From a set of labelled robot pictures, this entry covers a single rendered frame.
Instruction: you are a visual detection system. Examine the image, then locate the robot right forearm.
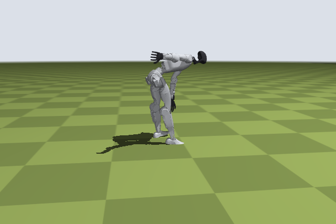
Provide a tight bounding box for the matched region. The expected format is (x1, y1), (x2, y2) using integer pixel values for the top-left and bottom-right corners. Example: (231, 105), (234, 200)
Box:
(163, 54), (180, 61)

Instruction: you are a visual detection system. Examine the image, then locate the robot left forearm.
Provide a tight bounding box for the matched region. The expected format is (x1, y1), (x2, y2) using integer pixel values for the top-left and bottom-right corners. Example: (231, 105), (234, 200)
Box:
(170, 81), (176, 99)

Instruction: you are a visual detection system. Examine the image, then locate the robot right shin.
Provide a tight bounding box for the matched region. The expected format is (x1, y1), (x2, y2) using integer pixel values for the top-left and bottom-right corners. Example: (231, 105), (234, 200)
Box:
(161, 108), (176, 140)

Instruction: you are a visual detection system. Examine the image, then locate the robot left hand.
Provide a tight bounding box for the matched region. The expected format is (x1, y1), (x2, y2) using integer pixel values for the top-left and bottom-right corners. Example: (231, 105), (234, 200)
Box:
(171, 95), (176, 112)

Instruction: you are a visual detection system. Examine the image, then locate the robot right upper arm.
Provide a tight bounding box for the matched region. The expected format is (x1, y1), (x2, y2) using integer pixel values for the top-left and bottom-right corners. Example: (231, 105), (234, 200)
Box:
(172, 54), (192, 63)

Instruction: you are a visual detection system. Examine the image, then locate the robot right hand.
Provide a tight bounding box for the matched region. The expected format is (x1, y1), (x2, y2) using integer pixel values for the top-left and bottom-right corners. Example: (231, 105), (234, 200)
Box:
(151, 51), (163, 63)

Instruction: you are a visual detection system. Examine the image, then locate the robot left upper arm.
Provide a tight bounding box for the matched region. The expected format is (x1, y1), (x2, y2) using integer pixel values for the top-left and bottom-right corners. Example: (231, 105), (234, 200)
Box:
(171, 71), (182, 83)

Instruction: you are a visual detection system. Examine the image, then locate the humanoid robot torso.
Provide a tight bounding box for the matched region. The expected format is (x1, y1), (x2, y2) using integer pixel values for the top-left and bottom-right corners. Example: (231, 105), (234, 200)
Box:
(147, 54), (193, 83)

